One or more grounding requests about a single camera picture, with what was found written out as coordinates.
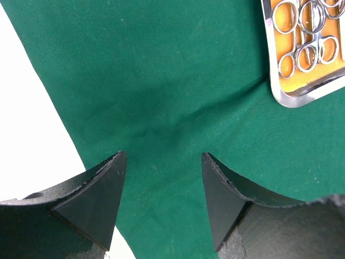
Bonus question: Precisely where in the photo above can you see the steel tray with orange liner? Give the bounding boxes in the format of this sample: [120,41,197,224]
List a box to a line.
[261,1,344,108]

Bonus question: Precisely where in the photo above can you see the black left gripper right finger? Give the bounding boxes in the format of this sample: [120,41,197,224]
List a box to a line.
[202,153,344,258]

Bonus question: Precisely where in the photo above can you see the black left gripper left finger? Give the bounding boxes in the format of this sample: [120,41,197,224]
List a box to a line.
[1,151,127,258]

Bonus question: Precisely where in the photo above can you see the steel scissors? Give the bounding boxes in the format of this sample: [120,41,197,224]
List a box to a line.
[272,1,344,35]

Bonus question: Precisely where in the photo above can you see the green surgical cloth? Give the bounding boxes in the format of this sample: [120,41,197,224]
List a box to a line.
[1,1,344,258]

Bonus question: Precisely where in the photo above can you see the steel forceps with rings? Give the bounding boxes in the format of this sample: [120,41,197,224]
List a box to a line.
[278,31,340,79]

